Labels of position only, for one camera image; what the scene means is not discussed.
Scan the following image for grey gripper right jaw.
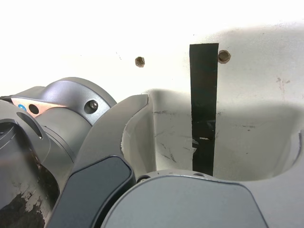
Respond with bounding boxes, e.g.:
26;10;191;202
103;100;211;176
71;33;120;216
102;129;304;228

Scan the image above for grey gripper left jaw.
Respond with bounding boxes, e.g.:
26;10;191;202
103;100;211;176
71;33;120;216
45;94;157;228

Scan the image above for black tape strip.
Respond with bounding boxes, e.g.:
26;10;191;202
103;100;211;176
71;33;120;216
189;43;219;178

